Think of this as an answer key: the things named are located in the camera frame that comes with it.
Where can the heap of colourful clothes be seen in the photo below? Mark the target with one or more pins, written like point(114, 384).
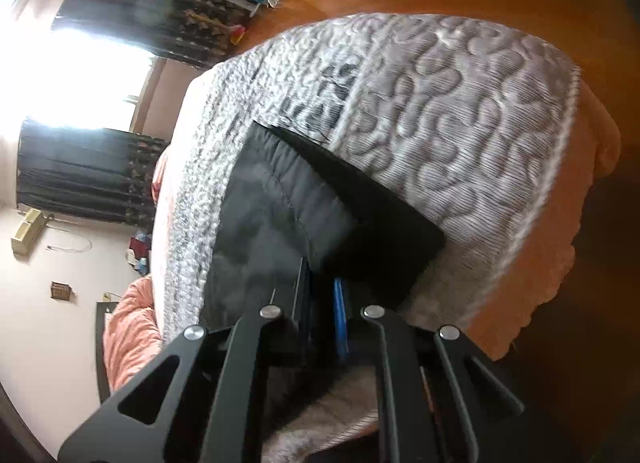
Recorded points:
point(139, 253)

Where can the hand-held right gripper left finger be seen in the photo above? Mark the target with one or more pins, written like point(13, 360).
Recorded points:
point(305, 303)

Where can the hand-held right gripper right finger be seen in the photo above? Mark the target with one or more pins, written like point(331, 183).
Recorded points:
point(342, 315)

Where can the beige air conditioner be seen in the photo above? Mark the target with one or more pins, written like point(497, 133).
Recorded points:
point(27, 235)

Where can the black pants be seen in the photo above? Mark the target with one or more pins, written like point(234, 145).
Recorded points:
point(325, 203)

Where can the dark patterned curtain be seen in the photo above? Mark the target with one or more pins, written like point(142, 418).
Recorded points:
point(125, 8)
point(75, 173)

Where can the pink fluffy comforter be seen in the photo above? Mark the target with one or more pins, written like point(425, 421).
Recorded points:
point(130, 338)

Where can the dark wooden headboard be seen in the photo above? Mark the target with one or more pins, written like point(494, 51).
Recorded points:
point(101, 358)

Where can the brown wall switch panel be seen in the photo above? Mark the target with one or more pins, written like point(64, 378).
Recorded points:
point(60, 290)

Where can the grey quilted blanket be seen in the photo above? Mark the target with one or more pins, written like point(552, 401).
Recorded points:
point(450, 143)

